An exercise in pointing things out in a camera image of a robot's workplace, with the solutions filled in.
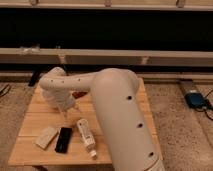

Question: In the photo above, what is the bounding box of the black cable right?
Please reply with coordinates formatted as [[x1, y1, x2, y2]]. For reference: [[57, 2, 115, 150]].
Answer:
[[194, 88, 213, 122]]

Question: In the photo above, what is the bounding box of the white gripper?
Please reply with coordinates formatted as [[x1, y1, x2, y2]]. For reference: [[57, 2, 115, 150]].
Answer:
[[42, 89, 75, 124]]

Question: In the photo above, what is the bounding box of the black cable left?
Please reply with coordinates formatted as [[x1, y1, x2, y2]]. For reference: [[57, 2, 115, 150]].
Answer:
[[0, 83, 12, 98]]

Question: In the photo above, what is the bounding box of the wooden table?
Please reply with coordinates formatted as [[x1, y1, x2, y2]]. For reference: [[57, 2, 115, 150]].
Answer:
[[7, 77, 164, 167]]

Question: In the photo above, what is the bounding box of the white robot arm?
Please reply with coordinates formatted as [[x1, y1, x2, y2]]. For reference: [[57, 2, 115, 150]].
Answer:
[[39, 67, 165, 171]]

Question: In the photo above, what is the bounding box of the blue device on floor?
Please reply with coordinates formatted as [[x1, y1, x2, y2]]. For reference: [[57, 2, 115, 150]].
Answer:
[[184, 92, 210, 108]]

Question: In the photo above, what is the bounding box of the red brown small object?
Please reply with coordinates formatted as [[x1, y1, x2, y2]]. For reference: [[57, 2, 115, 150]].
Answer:
[[72, 91, 87, 99]]

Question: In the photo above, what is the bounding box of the black cable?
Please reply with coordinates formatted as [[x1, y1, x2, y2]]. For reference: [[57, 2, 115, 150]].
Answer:
[[0, 83, 12, 98], [194, 88, 213, 122]]

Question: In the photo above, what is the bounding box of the black rectangular block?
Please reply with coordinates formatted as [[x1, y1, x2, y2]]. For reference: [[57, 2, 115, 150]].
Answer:
[[55, 127, 72, 153]]

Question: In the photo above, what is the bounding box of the white plastic bottle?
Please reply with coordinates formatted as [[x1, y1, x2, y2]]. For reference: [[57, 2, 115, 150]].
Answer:
[[77, 118, 97, 159]]

